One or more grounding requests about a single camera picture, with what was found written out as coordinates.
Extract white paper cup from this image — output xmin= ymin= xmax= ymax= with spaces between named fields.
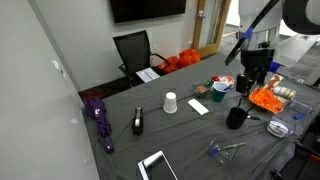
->
xmin=162 ymin=91 xmax=179 ymax=115

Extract clear container with tape rolls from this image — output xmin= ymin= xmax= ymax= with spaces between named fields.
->
xmin=264 ymin=73 xmax=298 ymax=102

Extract blue bin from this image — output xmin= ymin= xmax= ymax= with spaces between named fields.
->
xmin=269 ymin=61 xmax=282 ymax=74

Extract green cup with blue rim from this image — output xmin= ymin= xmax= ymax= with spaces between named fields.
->
xmin=211 ymin=81 xmax=232 ymax=103

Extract red and green ribbon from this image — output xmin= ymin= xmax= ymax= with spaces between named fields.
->
xmin=204 ymin=75 xmax=221 ymax=89

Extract red and white bowl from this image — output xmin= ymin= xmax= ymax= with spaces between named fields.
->
xmin=218 ymin=75 xmax=236 ymax=89

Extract black wall television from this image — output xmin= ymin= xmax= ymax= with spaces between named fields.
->
xmin=109 ymin=0 xmax=188 ymax=24

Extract dark red bag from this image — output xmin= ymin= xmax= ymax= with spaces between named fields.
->
xmin=82 ymin=88 xmax=104 ymax=100

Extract white printed paper sheet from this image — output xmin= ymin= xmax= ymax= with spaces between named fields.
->
xmin=135 ymin=67 xmax=161 ymax=83

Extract brown block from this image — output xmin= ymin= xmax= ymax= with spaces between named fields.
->
xmin=196 ymin=85 xmax=210 ymax=95

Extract yellowish tape roll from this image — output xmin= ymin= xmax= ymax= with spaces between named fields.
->
xmin=285 ymin=88 xmax=297 ymax=101

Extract purple folded umbrella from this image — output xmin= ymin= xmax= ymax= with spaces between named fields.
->
xmin=82 ymin=95 xmax=115 ymax=155

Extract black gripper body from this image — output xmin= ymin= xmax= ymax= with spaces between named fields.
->
xmin=240 ymin=48 xmax=276 ymax=75

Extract tablet with white frame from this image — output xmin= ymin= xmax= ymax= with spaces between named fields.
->
xmin=137 ymin=150 xmax=179 ymax=180

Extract round clear lidded container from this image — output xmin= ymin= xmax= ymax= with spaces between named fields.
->
xmin=266 ymin=114 xmax=297 ymax=139

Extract black tape dispenser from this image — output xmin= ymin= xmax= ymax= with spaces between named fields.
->
xmin=131 ymin=106 xmax=145 ymax=136

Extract small clear plastic tray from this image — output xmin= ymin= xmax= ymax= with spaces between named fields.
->
xmin=208 ymin=139 xmax=242 ymax=165

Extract black cup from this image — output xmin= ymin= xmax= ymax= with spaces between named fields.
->
xmin=225 ymin=106 xmax=250 ymax=131

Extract white eraser block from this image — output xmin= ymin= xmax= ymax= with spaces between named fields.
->
xmin=186 ymin=98 xmax=210 ymax=116

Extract clear plastic box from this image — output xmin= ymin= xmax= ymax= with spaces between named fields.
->
xmin=287 ymin=99 xmax=315 ymax=117

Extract brown and white packet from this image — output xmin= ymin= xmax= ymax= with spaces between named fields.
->
xmin=267 ymin=73 xmax=284 ymax=91

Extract orange plastic bag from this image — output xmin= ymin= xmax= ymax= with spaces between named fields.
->
xmin=162 ymin=55 xmax=182 ymax=74
xmin=178 ymin=48 xmax=202 ymax=69

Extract black mesh office chair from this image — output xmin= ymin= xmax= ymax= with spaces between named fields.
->
xmin=112 ymin=29 xmax=171 ymax=88

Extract orange snack bag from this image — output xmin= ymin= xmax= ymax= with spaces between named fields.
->
xmin=247 ymin=87 xmax=286 ymax=115

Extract grey tablecloth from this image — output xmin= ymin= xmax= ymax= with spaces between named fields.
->
xmin=81 ymin=52 xmax=320 ymax=180

